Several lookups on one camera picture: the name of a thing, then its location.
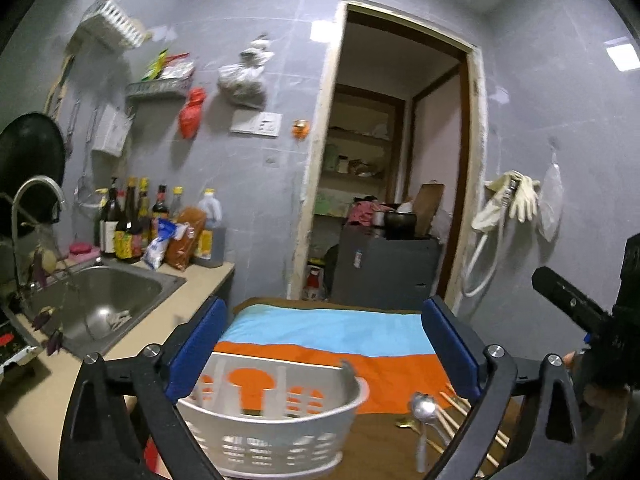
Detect red and white bottle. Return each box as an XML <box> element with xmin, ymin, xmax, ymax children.
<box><xmin>303</xmin><ymin>259</ymin><xmax>327</xmax><ymax>302</ymax></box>

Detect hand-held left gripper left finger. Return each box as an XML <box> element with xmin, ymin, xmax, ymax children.
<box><xmin>59</xmin><ymin>296</ymin><xmax>229</xmax><ymax>480</ymax></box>

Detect red plastic bag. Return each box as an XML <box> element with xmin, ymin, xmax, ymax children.
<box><xmin>178</xmin><ymin>87</ymin><xmax>207</xmax><ymax>140</ymax></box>

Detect gold metal spoon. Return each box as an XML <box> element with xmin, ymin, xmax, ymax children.
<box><xmin>396</xmin><ymin>416</ymin><xmax>448</xmax><ymax>456</ymax></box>

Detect black pot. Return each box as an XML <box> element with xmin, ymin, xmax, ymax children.
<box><xmin>383</xmin><ymin>211</ymin><xmax>417</xmax><ymax>240</ymax></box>

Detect pink lidded container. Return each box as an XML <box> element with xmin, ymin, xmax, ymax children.
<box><xmin>69</xmin><ymin>242</ymin><xmax>101</xmax><ymax>262</ymax></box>

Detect white hanging box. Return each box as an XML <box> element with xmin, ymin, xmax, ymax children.
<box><xmin>92</xmin><ymin>105</ymin><xmax>134</xmax><ymax>157</ymax></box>

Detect wooden cutting board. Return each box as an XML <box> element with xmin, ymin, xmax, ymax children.
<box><xmin>411</xmin><ymin>183</ymin><xmax>446</xmax><ymax>239</ymax></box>

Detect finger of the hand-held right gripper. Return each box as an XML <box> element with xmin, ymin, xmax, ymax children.
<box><xmin>531</xmin><ymin>266</ymin><xmax>612</xmax><ymax>335</ymax></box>

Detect wooden door frame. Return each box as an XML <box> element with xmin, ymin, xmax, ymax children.
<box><xmin>287</xmin><ymin>0</ymin><xmax>489</xmax><ymax>312</ymax></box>

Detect white slatted wall basket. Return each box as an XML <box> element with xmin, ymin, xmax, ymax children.
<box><xmin>79</xmin><ymin>0</ymin><xmax>147</xmax><ymax>52</ymax></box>

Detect person's right forearm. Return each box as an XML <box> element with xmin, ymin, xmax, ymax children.
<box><xmin>564</xmin><ymin>350</ymin><xmax>640</xmax><ymax>480</ymax></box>

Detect curved metal faucet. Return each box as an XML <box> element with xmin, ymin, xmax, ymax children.
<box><xmin>10</xmin><ymin>175</ymin><xmax>68</xmax><ymax>311</ymax></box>

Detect grey cabinet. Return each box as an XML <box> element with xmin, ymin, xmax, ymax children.
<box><xmin>330</xmin><ymin>225</ymin><xmax>444</xmax><ymax>312</ymax></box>

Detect wooden storage shelf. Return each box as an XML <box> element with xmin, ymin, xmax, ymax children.
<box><xmin>315</xmin><ymin>84</ymin><xmax>407</xmax><ymax>221</ymax></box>

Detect silver metal spoon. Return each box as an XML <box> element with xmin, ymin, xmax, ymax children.
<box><xmin>410</xmin><ymin>392</ymin><xmax>442</xmax><ymax>475</ymax></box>

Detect white and blue bag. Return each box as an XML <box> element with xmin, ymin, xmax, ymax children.
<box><xmin>142</xmin><ymin>218</ymin><xmax>182</xmax><ymax>269</ymax></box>

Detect white hose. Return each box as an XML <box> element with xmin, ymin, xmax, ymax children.
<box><xmin>460</xmin><ymin>187</ymin><xmax>517</xmax><ymax>298</ymax></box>

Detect white wall socket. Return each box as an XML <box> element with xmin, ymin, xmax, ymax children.
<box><xmin>230</xmin><ymin>111</ymin><xmax>283</xmax><ymax>137</ymax></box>

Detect blue orange brown striped cloth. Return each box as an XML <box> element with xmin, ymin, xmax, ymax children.
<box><xmin>200</xmin><ymin>297</ymin><xmax>521</xmax><ymax>480</ymax></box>

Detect white plastic utensil basket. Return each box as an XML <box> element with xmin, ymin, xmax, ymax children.
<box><xmin>175</xmin><ymin>350</ymin><xmax>371</xmax><ymax>479</ymax></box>

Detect pink cloth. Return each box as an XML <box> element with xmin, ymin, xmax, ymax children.
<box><xmin>347</xmin><ymin>200</ymin><xmax>384</xmax><ymax>227</ymax></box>

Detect stainless steel sink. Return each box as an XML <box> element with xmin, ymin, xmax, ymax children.
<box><xmin>22</xmin><ymin>261</ymin><xmax>187</xmax><ymax>361</ymax></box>

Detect clear bag of dried goods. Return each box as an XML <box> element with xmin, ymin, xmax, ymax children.
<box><xmin>217</xmin><ymin>35</ymin><xmax>277</xmax><ymax>109</ymax></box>

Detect plastic cooking oil bottle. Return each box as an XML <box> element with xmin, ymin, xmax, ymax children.
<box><xmin>195</xmin><ymin>188</ymin><xmax>226</xmax><ymax>267</ymax></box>

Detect beige kitchen counter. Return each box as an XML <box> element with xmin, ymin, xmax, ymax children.
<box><xmin>0</xmin><ymin>259</ymin><xmax>236</xmax><ymax>480</ymax></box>

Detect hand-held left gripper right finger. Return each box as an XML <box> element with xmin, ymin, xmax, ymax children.
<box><xmin>424</xmin><ymin>295</ymin><xmax>587</xmax><ymax>480</ymax></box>

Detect wooden chopstick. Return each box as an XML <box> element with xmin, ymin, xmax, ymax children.
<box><xmin>440</xmin><ymin>384</ymin><xmax>511</xmax><ymax>447</ymax></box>
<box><xmin>434</xmin><ymin>402</ymin><xmax>500</xmax><ymax>467</ymax></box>

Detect black wok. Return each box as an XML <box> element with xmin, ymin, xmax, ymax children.
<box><xmin>0</xmin><ymin>112</ymin><xmax>68</xmax><ymax>241</ymax></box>

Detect cream rubber gloves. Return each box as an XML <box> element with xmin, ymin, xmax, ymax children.
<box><xmin>472</xmin><ymin>171</ymin><xmax>541</xmax><ymax>234</ymax></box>

